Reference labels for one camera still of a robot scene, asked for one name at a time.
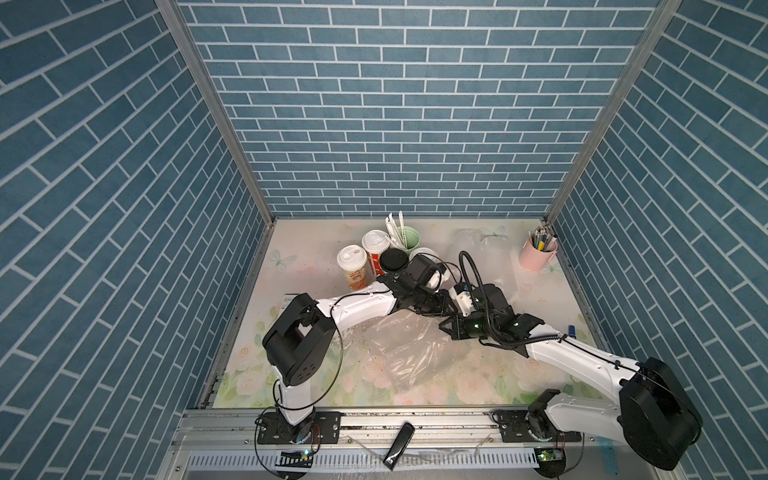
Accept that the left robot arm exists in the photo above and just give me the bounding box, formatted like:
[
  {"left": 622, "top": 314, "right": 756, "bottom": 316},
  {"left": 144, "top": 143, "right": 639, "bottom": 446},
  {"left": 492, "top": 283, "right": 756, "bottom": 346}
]
[{"left": 262, "top": 273, "right": 455, "bottom": 427}]

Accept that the black remote on rail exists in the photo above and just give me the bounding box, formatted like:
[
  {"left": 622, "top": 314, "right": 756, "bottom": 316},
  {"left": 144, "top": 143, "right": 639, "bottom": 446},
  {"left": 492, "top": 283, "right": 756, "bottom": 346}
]
[{"left": 382, "top": 422, "right": 415, "bottom": 471}]

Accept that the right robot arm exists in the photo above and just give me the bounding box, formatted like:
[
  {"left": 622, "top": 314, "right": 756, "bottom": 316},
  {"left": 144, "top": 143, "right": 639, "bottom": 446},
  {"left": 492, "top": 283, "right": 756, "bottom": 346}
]
[{"left": 437, "top": 284, "right": 703, "bottom": 471}]

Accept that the green straw holder cup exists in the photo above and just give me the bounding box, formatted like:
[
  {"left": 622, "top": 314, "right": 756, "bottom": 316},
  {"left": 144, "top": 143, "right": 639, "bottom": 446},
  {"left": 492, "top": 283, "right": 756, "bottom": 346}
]
[{"left": 398, "top": 226, "right": 421, "bottom": 252}]

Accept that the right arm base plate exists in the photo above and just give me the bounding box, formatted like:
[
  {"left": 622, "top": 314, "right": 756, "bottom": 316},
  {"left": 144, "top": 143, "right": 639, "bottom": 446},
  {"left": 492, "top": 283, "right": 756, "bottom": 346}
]
[{"left": 490, "top": 409, "right": 582, "bottom": 444}]

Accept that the clear plastic carrier bag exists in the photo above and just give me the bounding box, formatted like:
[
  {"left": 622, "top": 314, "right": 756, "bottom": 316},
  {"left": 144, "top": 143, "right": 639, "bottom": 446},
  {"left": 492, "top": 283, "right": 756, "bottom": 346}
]
[{"left": 362, "top": 311, "right": 472, "bottom": 391}]

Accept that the pink pen holder cup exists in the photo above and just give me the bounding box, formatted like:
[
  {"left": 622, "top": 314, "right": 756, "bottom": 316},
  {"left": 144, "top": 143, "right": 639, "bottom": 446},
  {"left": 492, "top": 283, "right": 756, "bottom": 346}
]
[{"left": 519, "top": 240, "right": 558, "bottom": 273}]

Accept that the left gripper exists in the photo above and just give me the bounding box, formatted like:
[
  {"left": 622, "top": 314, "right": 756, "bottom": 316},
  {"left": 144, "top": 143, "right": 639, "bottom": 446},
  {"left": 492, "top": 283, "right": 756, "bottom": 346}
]
[{"left": 408, "top": 288, "right": 460, "bottom": 318}]

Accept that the back red cup white lid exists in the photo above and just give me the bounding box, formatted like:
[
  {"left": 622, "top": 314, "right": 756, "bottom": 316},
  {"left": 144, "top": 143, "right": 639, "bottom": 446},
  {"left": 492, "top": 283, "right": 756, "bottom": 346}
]
[{"left": 362, "top": 230, "right": 391, "bottom": 277}]

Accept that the orange cup white lid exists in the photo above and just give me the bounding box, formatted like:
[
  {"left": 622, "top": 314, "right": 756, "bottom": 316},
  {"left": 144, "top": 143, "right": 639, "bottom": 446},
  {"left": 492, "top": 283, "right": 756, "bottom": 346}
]
[{"left": 336, "top": 245, "right": 368, "bottom": 291}]

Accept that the blue white pen box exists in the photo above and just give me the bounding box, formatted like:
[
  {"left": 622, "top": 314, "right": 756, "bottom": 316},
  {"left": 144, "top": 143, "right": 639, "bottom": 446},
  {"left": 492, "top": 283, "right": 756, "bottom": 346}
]
[{"left": 282, "top": 294, "right": 297, "bottom": 308}]

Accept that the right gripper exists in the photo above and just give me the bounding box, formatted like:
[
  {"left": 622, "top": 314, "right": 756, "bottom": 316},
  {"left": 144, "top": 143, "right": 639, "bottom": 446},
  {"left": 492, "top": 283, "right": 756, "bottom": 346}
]
[{"left": 436, "top": 312, "right": 496, "bottom": 339}]

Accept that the red cup white lid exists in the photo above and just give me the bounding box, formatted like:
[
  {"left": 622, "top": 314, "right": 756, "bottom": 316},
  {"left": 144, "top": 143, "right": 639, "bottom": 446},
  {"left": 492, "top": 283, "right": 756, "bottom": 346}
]
[
  {"left": 409, "top": 247, "right": 447, "bottom": 274},
  {"left": 362, "top": 230, "right": 391, "bottom": 277}
]

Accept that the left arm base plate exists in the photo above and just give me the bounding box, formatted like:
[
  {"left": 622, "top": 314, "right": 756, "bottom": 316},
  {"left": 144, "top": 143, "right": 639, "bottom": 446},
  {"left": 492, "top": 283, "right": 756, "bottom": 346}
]
[{"left": 256, "top": 410, "right": 342, "bottom": 445}]

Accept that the right red cup white lid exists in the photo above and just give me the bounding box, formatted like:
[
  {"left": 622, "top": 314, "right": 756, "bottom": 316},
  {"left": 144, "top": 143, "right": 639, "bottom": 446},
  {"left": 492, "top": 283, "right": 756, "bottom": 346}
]
[{"left": 409, "top": 247, "right": 447, "bottom": 274}]

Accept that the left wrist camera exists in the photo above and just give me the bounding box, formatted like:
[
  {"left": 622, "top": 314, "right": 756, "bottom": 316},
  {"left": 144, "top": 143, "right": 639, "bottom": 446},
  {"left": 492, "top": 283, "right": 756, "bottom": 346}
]
[{"left": 405, "top": 255, "right": 444, "bottom": 291}]

